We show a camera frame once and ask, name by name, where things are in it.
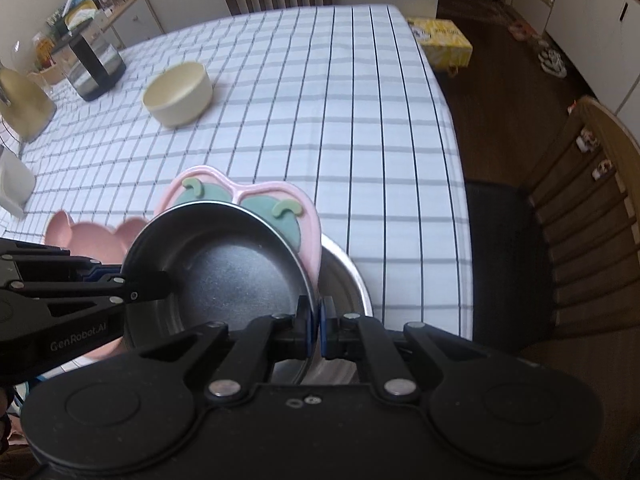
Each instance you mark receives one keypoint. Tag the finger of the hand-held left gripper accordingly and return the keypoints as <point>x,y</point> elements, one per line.
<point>145,287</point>
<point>60,265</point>

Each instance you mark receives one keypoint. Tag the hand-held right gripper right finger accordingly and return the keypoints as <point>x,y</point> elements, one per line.
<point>327,332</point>

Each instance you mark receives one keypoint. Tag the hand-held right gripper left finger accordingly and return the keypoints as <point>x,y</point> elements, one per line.
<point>310,332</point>

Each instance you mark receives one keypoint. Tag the wide stainless steel bowl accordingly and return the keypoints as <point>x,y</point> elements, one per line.
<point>345,280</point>

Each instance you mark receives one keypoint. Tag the pink bowl with steel interior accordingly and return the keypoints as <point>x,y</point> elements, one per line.
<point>225,270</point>

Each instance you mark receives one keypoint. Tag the pink bear-shaped plate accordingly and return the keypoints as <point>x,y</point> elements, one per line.
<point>95,237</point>

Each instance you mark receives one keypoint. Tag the white kettle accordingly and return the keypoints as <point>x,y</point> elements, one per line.
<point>15,180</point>

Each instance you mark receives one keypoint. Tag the beige pitcher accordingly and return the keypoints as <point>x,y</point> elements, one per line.
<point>25,105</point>

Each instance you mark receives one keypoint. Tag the cream bowl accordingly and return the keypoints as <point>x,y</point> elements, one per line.
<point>185,100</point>

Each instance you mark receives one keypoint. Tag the black seat cushion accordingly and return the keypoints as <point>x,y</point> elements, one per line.
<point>510,260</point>

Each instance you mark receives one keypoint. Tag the white grid-pattern tablecloth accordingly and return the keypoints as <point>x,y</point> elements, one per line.
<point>325,135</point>

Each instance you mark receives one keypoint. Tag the black and steel pot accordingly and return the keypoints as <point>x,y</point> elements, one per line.
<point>95,67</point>

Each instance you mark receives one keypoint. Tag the wooden chair with black cushion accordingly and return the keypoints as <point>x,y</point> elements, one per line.
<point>585,200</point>

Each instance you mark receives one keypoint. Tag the yellow cardboard box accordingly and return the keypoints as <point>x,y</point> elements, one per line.
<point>442,40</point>

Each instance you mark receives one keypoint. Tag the pair of slippers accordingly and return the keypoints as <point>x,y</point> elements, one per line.
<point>552,62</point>

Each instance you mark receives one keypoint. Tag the white cabinet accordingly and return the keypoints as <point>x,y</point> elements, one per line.
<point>595,25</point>

